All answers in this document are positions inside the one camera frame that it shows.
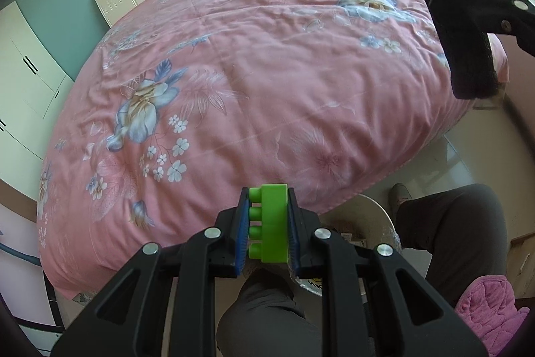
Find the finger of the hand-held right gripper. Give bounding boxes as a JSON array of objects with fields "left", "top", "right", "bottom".
[{"left": 428, "top": 0, "right": 535, "bottom": 57}]

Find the cream wardrobe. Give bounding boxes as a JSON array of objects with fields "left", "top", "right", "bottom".
[{"left": 0, "top": 1, "right": 76, "bottom": 161}]

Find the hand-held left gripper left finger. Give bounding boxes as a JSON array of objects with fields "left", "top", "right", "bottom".
[{"left": 50, "top": 185, "right": 251, "bottom": 357}]

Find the pink quilted slipper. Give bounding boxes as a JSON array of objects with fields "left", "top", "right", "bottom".
[{"left": 455, "top": 275, "right": 531, "bottom": 355}]

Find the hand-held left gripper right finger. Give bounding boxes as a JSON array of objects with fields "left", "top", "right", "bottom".
[{"left": 288, "top": 187, "right": 490, "bottom": 357}]

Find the black fuzzy roller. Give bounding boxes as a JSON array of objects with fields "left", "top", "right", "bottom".
[{"left": 406, "top": 0, "right": 500, "bottom": 100}]

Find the grey shoe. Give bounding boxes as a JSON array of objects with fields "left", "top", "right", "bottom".
[{"left": 389, "top": 183, "right": 413, "bottom": 212}]

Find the pink floral blanket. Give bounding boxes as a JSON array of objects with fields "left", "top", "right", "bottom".
[{"left": 37, "top": 0, "right": 511, "bottom": 299}]

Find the white trash bin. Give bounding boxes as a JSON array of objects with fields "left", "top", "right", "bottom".
[{"left": 293, "top": 194, "right": 402, "bottom": 295}]

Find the person's left trouser leg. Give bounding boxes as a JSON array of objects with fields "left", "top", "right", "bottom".
[{"left": 217, "top": 269, "right": 324, "bottom": 357}]

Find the light green toy brick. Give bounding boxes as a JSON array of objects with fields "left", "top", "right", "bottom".
[{"left": 247, "top": 183, "right": 290, "bottom": 263}]

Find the blue hose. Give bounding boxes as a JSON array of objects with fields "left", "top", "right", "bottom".
[{"left": 0, "top": 232, "right": 42, "bottom": 268}]

